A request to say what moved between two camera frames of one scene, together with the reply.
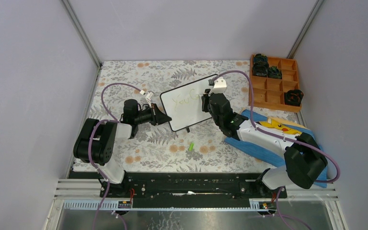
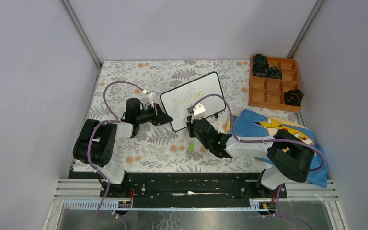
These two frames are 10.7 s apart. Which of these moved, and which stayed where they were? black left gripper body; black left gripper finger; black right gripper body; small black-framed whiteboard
Moved: black right gripper body
Stayed: black left gripper finger; black left gripper body; small black-framed whiteboard
